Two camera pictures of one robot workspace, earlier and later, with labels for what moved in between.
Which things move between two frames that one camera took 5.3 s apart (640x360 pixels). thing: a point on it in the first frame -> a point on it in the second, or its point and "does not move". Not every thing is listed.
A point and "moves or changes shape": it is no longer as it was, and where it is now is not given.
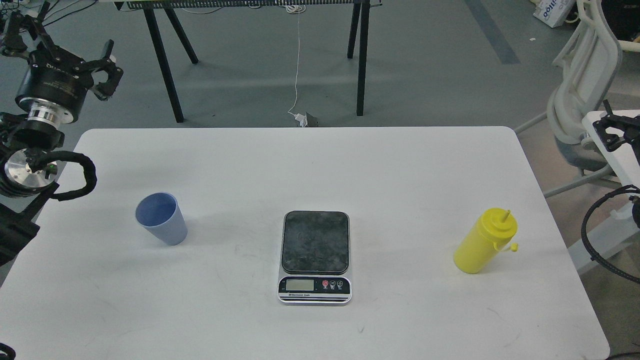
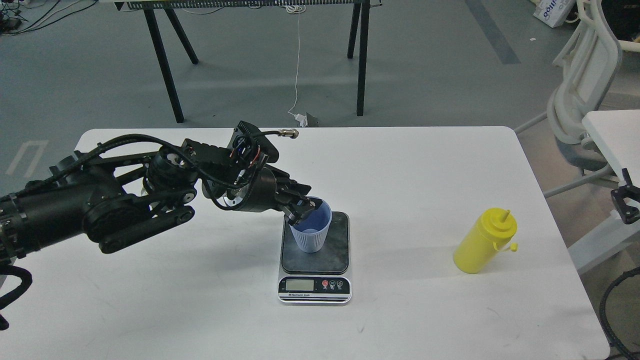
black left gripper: (54, 84) -> (262, 189)
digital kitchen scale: (316, 258) does not move
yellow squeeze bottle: (492, 232) does not move
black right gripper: (630, 126) -> (628, 215)
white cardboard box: (553, 12) does not move
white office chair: (589, 58) does not move
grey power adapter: (307, 120) does not move
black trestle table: (150, 7) does not move
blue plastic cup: (159, 212) moves or changes shape
